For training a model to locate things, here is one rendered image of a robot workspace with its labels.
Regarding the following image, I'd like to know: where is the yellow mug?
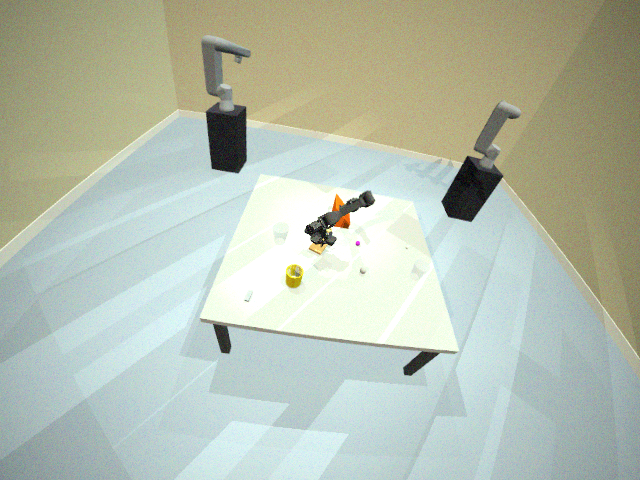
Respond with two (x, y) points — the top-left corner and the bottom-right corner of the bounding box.
(285, 264), (304, 289)

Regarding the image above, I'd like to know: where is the clear plastic cup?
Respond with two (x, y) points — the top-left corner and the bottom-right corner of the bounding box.
(273, 222), (289, 245)
(409, 259), (430, 281)

